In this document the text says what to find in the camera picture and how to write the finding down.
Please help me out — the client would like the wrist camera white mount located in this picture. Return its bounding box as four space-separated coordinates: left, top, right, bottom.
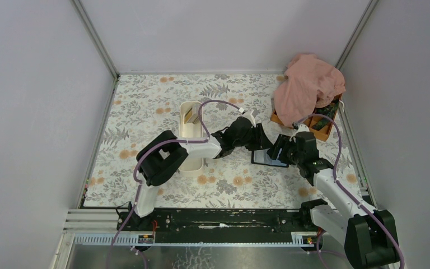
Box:
292 123 310 140
242 109 259 127

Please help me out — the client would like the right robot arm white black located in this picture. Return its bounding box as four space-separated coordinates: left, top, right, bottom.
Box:
268 131 401 268

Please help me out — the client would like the cream plastic oblong tray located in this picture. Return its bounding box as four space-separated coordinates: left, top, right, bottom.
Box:
178 101 204 178

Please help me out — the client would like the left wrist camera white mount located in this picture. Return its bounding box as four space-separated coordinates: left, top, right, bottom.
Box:
242 109 259 127

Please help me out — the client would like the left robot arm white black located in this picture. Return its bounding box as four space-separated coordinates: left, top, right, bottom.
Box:
131 117 273 218

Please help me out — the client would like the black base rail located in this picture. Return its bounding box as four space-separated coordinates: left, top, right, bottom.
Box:
116 208 320 244

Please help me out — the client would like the wooden organizer box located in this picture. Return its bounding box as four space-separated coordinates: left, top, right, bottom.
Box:
270 94 341 142

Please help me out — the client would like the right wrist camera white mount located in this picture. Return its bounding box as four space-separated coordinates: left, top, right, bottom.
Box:
292 123 310 140

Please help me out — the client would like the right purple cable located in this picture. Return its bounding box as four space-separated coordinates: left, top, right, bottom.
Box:
293 113 405 269

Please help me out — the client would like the pink cloth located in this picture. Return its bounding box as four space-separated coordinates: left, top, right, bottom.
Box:
274 53 346 127

